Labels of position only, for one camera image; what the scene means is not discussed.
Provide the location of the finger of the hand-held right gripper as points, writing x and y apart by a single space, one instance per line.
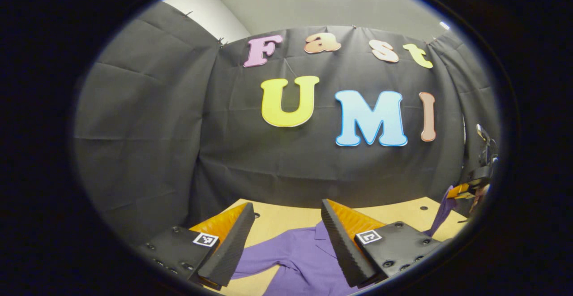
461 190

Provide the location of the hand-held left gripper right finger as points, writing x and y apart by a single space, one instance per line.
340 242

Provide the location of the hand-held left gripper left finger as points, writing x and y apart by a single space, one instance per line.
233 242

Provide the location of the purple button shirt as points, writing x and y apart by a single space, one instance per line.
300 260

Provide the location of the black backdrop cloth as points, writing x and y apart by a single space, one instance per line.
224 143

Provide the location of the small ceiling light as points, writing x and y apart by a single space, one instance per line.
444 25

